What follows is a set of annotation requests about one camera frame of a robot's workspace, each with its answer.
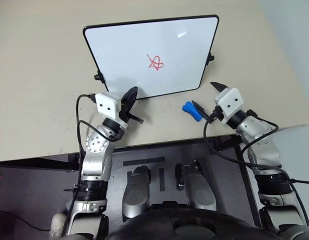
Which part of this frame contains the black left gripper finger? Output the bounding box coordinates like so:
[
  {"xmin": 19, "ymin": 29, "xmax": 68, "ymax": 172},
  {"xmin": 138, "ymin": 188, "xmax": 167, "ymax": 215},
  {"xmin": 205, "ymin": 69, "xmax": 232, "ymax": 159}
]
[
  {"xmin": 122, "ymin": 86, "xmax": 139, "ymax": 111},
  {"xmin": 128, "ymin": 113, "xmax": 145, "ymax": 125}
]

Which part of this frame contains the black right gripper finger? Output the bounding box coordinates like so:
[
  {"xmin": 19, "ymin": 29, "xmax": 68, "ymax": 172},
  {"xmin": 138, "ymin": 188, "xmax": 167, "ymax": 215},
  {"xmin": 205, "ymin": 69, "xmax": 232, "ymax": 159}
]
[
  {"xmin": 191, "ymin": 99, "xmax": 211, "ymax": 121},
  {"xmin": 210, "ymin": 81, "xmax": 230, "ymax": 95}
]

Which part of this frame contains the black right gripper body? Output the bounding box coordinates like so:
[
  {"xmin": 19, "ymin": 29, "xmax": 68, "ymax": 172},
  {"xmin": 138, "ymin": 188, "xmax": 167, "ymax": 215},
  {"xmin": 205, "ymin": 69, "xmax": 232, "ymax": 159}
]
[{"xmin": 206, "ymin": 105, "xmax": 224, "ymax": 125}]

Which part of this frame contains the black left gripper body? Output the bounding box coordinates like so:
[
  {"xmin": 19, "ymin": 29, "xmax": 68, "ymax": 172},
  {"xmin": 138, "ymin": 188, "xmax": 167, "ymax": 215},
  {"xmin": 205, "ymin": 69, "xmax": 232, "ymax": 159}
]
[{"xmin": 118, "ymin": 99, "xmax": 135, "ymax": 123}]

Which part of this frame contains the blue eraser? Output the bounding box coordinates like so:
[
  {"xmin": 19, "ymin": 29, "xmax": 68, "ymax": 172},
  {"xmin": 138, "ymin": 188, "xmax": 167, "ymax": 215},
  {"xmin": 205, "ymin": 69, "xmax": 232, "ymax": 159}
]
[{"xmin": 181, "ymin": 101, "xmax": 204, "ymax": 123}]

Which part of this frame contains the grey floor tape strip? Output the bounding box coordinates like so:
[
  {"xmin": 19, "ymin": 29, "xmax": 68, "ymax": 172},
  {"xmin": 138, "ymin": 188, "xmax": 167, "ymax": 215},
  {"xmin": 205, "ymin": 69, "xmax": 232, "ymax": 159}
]
[
  {"xmin": 158, "ymin": 167, "xmax": 166, "ymax": 192},
  {"xmin": 122, "ymin": 156, "xmax": 166, "ymax": 167}
]

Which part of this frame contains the silver left robot leg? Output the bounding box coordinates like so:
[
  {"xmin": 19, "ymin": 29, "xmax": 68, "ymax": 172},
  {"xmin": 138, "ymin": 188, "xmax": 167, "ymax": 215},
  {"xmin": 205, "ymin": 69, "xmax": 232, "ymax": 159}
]
[{"xmin": 121, "ymin": 164, "xmax": 152, "ymax": 224}]

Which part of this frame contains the silver robot leg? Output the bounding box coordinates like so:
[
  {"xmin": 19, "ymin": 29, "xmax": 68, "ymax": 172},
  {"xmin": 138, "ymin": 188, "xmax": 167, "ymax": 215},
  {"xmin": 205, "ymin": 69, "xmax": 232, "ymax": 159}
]
[
  {"xmin": 121, "ymin": 164, "xmax": 152, "ymax": 224},
  {"xmin": 174, "ymin": 159, "xmax": 218, "ymax": 214}
]

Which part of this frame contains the silver right robot leg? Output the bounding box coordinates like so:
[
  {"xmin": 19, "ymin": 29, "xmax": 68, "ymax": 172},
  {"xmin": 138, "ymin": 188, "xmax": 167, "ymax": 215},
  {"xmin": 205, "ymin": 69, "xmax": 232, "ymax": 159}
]
[{"xmin": 174, "ymin": 159, "xmax": 218, "ymax": 214}]

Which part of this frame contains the dark rounded robot torso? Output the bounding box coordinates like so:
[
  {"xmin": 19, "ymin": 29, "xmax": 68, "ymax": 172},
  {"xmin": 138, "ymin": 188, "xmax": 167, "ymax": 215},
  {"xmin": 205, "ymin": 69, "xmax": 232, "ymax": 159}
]
[{"xmin": 106, "ymin": 200, "xmax": 280, "ymax": 240}]

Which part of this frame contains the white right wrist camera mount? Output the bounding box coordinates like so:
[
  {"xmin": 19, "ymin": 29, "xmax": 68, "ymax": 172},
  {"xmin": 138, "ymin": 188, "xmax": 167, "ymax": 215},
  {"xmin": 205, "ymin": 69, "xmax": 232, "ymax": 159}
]
[{"xmin": 213, "ymin": 87, "xmax": 246, "ymax": 125}]

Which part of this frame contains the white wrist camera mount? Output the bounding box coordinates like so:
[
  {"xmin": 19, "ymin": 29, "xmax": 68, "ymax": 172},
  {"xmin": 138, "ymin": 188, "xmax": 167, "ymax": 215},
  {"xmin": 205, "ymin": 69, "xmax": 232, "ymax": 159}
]
[
  {"xmin": 94, "ymin": 91, "xmax": 128, "ymax": 130},
  {"xmin": 213, "ymin": 87, "xmax": 246, "ymax": 125}
]

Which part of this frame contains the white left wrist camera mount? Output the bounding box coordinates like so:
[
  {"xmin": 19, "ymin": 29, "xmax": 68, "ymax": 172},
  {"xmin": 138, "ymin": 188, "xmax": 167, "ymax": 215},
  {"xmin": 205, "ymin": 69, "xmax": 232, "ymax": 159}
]
[{"xmin": 94, "ymin": 91, "xmax": 128, "ymax": 130}]

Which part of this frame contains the white board with black frame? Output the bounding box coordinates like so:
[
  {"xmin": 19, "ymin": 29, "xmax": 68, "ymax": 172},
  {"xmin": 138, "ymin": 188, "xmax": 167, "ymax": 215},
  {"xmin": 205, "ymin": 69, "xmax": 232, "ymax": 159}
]
[{"xmin": 82, "ymin": 14, "xmax": 220, "ymax": 100}]

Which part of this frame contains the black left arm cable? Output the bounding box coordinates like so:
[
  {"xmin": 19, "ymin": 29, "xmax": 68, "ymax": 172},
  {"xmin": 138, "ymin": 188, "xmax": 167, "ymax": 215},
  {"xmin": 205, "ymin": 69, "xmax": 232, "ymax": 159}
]
[{"xmin": 74, "ymin": 92, "xmax": 123, "ymax": 161}]

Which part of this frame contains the thin black floor cable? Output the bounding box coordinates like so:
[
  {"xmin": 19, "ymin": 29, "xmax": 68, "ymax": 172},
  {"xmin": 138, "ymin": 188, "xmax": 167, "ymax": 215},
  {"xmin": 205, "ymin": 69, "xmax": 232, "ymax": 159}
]
[{"xmin": 0, "ymin": 207, "xmax": 52, "ymax": 232}]

